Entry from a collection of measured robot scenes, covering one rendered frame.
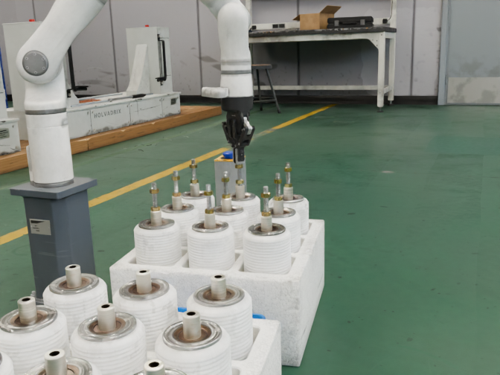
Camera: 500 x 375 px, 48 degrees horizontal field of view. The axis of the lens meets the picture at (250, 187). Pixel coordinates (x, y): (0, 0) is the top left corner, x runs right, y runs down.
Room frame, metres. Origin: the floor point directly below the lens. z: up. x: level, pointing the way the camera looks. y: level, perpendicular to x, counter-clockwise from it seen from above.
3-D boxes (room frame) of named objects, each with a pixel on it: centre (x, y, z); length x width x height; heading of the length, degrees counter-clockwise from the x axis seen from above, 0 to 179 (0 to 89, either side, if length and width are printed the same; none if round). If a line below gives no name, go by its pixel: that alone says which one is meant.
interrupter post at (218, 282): (0.75, 0.05, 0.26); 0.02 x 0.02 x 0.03
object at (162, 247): (1.11, 0.20, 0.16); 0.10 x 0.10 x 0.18
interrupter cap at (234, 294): (0.75, 0.05, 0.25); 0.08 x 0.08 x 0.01
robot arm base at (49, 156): (1.31, 0.47, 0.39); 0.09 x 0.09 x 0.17; 67
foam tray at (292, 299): (1.20, 0.05, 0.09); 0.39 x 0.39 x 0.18; 75
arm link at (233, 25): (1.30, 0.02, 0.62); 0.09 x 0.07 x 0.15; 174
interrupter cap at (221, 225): (1.08, 0.08, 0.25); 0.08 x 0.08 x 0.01
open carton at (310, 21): (5.79, -0.72, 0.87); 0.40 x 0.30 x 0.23; 53
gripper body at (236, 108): (1.31, 0.02, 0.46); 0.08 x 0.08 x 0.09
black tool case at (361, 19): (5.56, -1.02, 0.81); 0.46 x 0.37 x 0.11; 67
